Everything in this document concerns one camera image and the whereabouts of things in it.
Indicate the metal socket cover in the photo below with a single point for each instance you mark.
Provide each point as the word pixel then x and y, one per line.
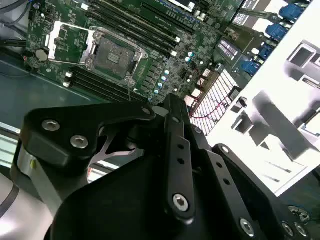
pixel 52 55

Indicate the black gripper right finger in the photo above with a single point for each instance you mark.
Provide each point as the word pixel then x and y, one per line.
pixel 225 172

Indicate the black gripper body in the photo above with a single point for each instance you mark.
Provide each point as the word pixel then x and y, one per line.
pixel 120 200

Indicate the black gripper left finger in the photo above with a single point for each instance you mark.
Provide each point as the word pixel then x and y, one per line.
pixel 62 130

